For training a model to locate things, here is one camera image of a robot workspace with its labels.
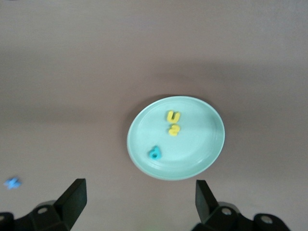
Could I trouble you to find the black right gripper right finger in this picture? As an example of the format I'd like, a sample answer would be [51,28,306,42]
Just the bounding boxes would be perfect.
[193,180,292,231]

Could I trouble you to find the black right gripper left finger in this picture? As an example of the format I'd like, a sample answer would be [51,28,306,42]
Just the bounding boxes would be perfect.
[0,178,88,231]

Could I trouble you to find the teal letter q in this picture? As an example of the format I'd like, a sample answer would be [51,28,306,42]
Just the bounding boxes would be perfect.
[147,145,162,161]

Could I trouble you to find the yellow letter s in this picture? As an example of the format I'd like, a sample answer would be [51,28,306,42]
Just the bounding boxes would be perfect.
[167,124,181,137]

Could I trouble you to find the yellow letter u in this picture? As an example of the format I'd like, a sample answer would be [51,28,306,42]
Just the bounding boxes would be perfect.
[166,110,181,123]

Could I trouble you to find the blue letter x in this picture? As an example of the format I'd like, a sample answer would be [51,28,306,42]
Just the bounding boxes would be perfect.
[3,177,23,190]

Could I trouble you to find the green plate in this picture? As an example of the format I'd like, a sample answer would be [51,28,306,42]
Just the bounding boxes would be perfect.
[126,96,226,181]

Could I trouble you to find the brown table cover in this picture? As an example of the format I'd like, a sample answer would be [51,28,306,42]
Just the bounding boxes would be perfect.
[0,0,308,231]

